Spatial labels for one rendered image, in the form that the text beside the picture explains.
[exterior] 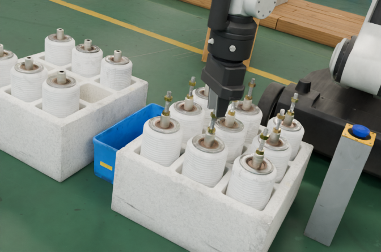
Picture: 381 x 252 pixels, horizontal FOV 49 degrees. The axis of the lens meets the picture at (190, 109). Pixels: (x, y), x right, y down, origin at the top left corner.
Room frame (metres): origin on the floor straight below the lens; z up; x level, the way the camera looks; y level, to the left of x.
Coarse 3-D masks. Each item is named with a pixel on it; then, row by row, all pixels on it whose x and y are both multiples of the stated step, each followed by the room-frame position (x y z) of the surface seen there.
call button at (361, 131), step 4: (352, 128) 0.87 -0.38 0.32; (356, 128) 0.87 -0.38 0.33; (360, 128) 0.87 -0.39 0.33; (364, 128) 0.87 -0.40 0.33; (356, 132) 0.86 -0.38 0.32; (360, 132) 0.85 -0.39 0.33; (364, 132) 0.85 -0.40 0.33; (368, 132) 0.86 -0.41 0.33; (360, 136) 0.85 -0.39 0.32; (364, 136) 0.86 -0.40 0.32
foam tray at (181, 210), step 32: (128, 160) 0.80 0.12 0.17; (128, 192) 0.80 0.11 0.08; (160, 192) 0.76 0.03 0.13; (192, 192) 0.73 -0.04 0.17; (224, 192) 0.77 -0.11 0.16; (288, 192) 0.78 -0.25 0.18; (160, 224) 0.76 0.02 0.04; (192, 224) 0.73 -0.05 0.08; (224, 224) 0.70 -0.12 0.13; (256, 224) 0.67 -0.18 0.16
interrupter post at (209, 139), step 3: (207, 132) 0.81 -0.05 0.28; (207, 135) 0.80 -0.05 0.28; (210, 135) 0.80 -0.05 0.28; (213, 135) 0.80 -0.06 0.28; (207, 138) 0.80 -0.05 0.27; (210, 138) 0.80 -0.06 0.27; (213, 138) 0.80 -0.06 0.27; (204, 141) 0.81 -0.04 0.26; (207, 141) 0.80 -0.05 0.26; (210, 141) 0.80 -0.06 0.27; (213, 141) 0.80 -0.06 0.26; (204, 144) 0.80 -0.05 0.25; (207, 144) 0.80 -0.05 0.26; (210, 144) 0.80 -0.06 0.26
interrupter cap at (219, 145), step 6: (198, 138) 0.82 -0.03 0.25; (204, 138) 0.83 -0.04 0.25; (216, 138) 0.84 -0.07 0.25; (198, 144) 0.79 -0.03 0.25; (216, 144) 0.81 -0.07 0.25; (222, 144) 0.81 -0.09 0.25; (204, 150) 0.77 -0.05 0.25; (210, 150) 0.78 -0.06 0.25; (216, 150) 0.79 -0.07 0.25; (222, 150) 0.79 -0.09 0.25
